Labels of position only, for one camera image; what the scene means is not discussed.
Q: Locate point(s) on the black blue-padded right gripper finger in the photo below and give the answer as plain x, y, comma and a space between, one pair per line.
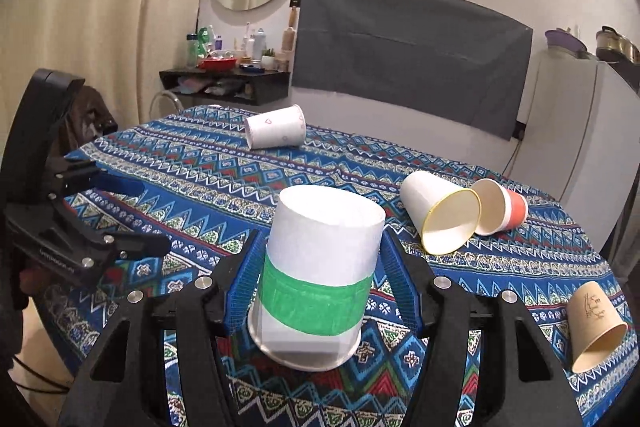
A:
122, 381
82, 175
522, 382

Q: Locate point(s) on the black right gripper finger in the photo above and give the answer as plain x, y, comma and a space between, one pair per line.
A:
113, 246

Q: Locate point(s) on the white cup with green band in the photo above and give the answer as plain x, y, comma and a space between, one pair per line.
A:
316, 279

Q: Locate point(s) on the brown kraft paper cup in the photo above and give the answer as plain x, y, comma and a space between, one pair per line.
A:
596, 328

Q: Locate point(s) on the orange and white paper cup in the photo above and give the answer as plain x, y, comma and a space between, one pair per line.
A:
502, 209

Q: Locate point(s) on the white cup with yellow rim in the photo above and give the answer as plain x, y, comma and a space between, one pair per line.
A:
445, 214

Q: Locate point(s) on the white cup with pink dots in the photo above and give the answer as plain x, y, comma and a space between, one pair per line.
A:
278, 128

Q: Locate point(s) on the dark brown chair back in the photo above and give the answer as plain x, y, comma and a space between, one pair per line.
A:
87, 120

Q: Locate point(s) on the blue patterned tablecloth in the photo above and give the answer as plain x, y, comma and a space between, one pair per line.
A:
207, 189

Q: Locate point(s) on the red tray on shelf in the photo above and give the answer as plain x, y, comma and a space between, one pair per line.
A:
217, 64

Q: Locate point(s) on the green plastic bottle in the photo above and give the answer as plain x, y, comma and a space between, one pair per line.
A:
203, 42

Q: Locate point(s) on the small potted plant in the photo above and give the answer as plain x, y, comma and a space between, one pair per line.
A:
269, 59

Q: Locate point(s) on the white spray bottle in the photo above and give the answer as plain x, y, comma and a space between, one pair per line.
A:
259, 44

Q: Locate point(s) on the white refrigerator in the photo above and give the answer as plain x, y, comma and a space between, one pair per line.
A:
581, 142

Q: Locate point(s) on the dark grey covered television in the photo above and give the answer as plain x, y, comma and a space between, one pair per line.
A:
453, 59

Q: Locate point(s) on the purple bowl on refrigerator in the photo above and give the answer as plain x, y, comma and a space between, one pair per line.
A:
561, 39

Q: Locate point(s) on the steel cooking pot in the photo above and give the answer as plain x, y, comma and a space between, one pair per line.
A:
614, 47

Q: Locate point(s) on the black wall shelf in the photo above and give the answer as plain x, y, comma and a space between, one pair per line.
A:
235, 86

